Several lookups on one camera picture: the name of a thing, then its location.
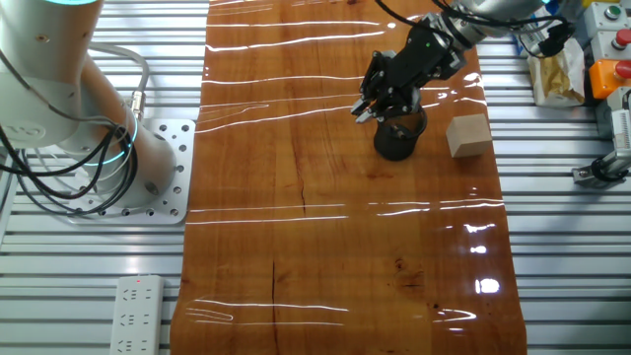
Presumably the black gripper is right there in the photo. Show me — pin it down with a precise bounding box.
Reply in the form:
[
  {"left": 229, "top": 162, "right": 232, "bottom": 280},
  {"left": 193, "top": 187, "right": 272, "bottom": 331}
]
[{"left": 350, "top": 22, "right": 467, "bottom": 125}]

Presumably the black mesh pen holder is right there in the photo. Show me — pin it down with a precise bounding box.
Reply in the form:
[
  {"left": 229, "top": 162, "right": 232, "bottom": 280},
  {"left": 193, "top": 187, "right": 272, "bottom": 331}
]
[{"left": 373, "top": 106, "right": 428, "bottom": 163}]

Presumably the light wooden block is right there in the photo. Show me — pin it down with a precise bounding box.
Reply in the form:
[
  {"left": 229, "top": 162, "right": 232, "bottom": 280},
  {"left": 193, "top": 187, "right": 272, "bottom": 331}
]
[{"left": 445, "top": 112, "right": 494, "bottom": 159}]

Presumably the wood grain table mat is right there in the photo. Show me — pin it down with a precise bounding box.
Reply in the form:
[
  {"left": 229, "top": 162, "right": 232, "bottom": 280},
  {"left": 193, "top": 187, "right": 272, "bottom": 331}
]
[{"left": 170, "top": 0, "right": 528, "bottom": 355}]

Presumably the white paper bag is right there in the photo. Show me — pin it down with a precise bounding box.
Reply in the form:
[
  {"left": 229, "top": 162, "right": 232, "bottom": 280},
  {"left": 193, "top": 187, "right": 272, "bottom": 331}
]
[{"left": 526, "top": 34, "right": 588, "bottom": 108}]

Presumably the orange box with red button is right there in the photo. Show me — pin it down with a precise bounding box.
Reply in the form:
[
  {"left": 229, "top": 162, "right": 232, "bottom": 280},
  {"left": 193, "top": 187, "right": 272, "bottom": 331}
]
[{"left": 588, "top": 58, "right": 631, "bottom": 101}]

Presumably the silver robot mounting plate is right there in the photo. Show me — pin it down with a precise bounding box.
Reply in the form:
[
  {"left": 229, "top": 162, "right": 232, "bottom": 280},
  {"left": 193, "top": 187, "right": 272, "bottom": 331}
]
[{"left": 63, "top": 117, "right": 197, "bottom": 227}]

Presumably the grey box with red button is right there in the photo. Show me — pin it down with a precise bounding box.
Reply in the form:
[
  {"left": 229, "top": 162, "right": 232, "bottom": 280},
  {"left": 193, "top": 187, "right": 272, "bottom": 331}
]
[{"left": 590, "top": 28, "right": 631, "bottom": 63}]

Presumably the grey control device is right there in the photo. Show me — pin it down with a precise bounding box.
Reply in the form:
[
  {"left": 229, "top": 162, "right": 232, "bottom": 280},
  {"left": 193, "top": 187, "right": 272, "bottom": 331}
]
[{"left": 595, "top": 87, "right": 631, "bottom": 152}]

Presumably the grey box with green button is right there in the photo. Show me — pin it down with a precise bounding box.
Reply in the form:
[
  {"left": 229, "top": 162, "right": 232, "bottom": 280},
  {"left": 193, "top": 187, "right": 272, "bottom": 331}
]
[{"left": 583, "top": 1, "right": 631, "bottom": 36}]

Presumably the white power strip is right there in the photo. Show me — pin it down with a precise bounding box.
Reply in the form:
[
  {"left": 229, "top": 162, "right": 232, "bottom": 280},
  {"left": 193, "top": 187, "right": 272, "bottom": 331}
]
[{"left": 108, "top": 274, "right": 166, "bottom": 355}]

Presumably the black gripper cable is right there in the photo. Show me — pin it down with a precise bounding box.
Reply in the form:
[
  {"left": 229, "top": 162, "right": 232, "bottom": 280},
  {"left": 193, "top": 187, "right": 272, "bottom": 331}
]
[{"left": 374, "top": 0, "right": 577, "bottom": 59}]

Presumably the silver metal bracket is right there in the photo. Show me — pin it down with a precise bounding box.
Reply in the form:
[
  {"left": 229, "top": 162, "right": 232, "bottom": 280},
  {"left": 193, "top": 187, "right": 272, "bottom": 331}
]
[{"left": 571, "top": 147, "right": 631, "bottom": 189}]

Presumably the grey cable with metal connector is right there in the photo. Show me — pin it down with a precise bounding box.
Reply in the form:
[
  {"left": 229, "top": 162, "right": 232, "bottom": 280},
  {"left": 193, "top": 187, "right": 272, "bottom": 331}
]
[{"left": 87, "top": 41, "right": 151, "bottom": 123}]

